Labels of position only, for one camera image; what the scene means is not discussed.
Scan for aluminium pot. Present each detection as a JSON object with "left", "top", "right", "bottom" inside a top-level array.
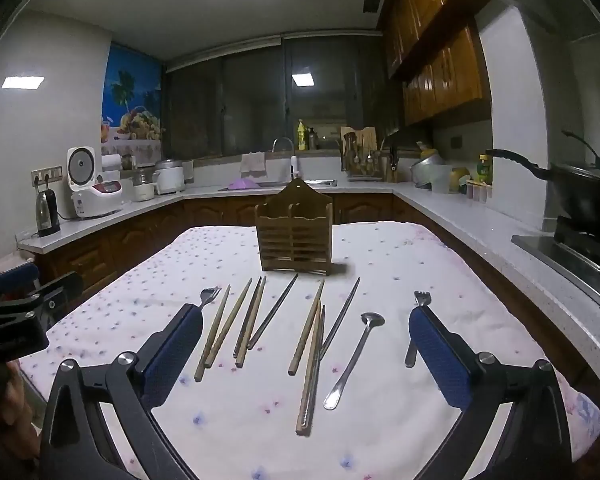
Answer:
[{"left": 410, "top": 141, "right": 454, "bottom": 192}]

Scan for row of spice jars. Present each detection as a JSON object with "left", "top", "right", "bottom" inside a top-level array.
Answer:
[{"left": 466, "top": 179, "right": 494, "bottom": 204}]

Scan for wooden chopstick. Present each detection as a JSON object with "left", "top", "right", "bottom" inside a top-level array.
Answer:
[
  {"left": 288, "top": 279, "right": 326, "bottom": 376},
  {"left": 295, "top": 300, "right": 322, "bottom": 436},
  {"left": 194, "top": 284, "right": 231, "bottom": 382},
  {"left": 204, "top": 277, "right": 254, "bottom": 369},
  {"left": 235, "top": 276, "right": 267, "bottom": 368}
]

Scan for steel kitchen sink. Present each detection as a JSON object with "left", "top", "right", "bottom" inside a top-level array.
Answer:
[{"left": 218, "top": 178, "right": 339, "bottom": 191}]

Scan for white and red rice cooker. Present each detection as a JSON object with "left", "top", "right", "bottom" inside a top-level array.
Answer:
[{"left": 67, "top": 146, "right": 124, "bottom": 220}]

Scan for wooden utensil holder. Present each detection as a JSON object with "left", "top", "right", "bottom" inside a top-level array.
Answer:
[{"left": 254, "top": 179, "right": 334, "bottom": 276}]

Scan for white round rice cooker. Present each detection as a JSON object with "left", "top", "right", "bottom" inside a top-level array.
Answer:
[{"left": 153, "top": 158, "right": 186, "bottom": 195}]

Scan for dark kitchen window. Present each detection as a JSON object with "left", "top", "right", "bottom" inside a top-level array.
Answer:
[{"left": 164, "top": 34, "right": 387, "bottom": 162}]

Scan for wall power outlet strip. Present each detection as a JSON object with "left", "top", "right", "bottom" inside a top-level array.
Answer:
[{"left": 30, "top": 165, "right": 63, "bottom": 184}]

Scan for steel electric kettle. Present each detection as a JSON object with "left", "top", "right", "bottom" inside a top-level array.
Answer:
[{"left": 33, "top": 187, "right": 62, "bottom": 238}]

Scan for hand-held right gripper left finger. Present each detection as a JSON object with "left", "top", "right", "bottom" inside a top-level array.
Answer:
[{"left": 40, "top": 303, "right": 204, "bottom": 480}]

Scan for tropical wall poster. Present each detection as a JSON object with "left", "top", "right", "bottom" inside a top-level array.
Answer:
[{"left": 101, "top": 41, "right": 162, "bottom": 157}]

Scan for glass jar with lid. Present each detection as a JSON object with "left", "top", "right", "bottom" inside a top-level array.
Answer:
[{"left": 131, "top": 170, "right": 156, "bottom": 203}]

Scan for person's left hand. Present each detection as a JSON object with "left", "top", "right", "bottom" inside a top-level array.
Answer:
[{"left": 0, "top": 360, "right": 37, "bottom": 461}]

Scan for metal spoon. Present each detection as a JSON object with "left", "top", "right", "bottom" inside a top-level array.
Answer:
[{"left": 323, "top": 312, "right": 386, "bottom": 410}]

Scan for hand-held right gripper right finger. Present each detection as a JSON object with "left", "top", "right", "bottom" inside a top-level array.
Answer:
[{"left": 408, "top": 304, "right": 574, "bottom": 480}]

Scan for hanging dish towel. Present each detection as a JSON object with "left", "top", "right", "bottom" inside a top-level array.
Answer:
[{"left": 239, "top": 152, "right": 267, "bottom": 177}]

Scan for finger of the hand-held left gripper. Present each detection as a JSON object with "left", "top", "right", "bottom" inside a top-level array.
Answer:
[{"left": 27, "top": 271, "right": 84, "bottom": 327}]

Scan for gas stove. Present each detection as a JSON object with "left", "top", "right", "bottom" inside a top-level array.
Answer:
[{"left": 511, "top": 216, "right": 600, "bottom": 303}]

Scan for floral tablecloth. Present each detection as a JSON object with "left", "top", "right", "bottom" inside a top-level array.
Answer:
[{"left": 19, "top": 221, "right": 600, "bottom": 480}]

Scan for wooden upper cabinets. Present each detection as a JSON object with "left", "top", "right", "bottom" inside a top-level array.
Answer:
[{"left": 378, "top": 0, "right": 494, "bottom": 128}]

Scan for wooden cutting board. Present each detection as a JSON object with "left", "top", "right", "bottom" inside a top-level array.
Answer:
[{"left": 340, "top": 126, "right": 379, "bottom": 162}]

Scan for black wok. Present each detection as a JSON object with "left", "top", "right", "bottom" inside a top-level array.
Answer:
[{"left": 484, "top": 130, "right": 600, "bottom": 233}]

